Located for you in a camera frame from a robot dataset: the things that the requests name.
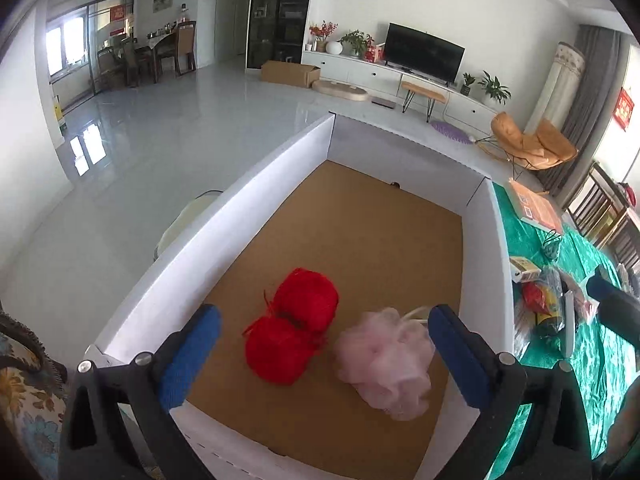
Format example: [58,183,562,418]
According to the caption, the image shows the red flowers in vase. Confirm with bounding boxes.
[309,21,338,52]

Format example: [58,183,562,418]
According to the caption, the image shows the pink bath pouf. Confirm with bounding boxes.
[332,305,436,422]

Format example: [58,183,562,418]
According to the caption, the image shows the brown cardboard box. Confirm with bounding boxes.
[260,60,322,88]

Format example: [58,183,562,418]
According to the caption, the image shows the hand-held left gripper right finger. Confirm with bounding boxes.
[427,304,594,480]

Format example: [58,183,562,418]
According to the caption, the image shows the white flat object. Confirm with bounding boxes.
[562,290,581,356]

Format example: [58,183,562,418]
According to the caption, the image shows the white cardboard box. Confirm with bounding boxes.
[82,112,523,480]

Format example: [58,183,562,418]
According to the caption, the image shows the clear jar with black lid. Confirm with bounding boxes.
[531,267,571,339]

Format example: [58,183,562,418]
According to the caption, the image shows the dark dining table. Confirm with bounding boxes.
[132,30,181,83]

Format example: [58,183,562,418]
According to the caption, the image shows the orange book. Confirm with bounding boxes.
[506,177,565,235]

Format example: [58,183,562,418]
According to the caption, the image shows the black glass display cabinet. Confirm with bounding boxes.
[245,0,317,70]

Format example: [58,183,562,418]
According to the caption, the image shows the clear plastic bag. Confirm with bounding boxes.
[570,280,601,326]

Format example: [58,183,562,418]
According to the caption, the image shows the wooden dining chair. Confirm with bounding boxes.
[120,37,151,86]
[97,47,123,91]
[175,20,197,75]

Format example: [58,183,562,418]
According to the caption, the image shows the glass balcony door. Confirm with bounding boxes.
[46,0,137,111]

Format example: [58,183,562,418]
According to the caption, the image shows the wooden stool with metal legs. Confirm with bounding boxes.
[400,80,448,123]

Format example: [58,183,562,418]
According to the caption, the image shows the purple round floor mat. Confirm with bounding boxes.
[430,120,473,143]

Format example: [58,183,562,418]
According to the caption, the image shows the white television cabinet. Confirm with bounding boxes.
[301,50,506,128]

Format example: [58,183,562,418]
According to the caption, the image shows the floral patterned cushion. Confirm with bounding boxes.
[0,300,68,480]

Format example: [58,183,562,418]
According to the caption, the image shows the grey curtain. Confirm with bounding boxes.
[537,25,633,196]

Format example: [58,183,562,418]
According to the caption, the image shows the large leafy potted plant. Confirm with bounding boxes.
[477,71,512,107]

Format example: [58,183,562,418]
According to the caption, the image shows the green tablecloth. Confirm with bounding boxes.
[487,180,640,480]

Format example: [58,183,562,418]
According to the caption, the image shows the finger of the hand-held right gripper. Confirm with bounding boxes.
[586,265,640,351]

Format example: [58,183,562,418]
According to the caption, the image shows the red yarn ball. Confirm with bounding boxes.
[243,316,328,387]
[263,268,340,333]

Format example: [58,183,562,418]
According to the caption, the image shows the beige oval pet bed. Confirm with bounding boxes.
[312,80,370,102]

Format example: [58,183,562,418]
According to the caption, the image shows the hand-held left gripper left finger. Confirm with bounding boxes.
[59,304,223,480]

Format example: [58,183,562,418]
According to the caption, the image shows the red wall decoration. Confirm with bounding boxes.
[616,87,636,132]

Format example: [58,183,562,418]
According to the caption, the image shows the orange lounge chair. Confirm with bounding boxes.
[475,111,580,181]

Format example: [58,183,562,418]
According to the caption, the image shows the red and yellow packet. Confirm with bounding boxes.
[521,282,551,316]

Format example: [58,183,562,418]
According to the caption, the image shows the black television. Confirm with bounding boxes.
[384,22,466,86]

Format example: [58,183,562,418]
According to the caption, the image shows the tan tissue pack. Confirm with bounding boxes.
[509,256,542,283]

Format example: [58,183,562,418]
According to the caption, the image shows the green potted plant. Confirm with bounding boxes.
[340,30,373,58]

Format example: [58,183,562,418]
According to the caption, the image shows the teal patterned pouch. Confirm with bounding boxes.
[542,230,562,261]

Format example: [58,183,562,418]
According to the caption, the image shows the covered standing air conditioner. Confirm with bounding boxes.
[525,41,586,136]

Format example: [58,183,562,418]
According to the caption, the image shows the dark wooden chair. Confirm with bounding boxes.
[565,160,640,271]

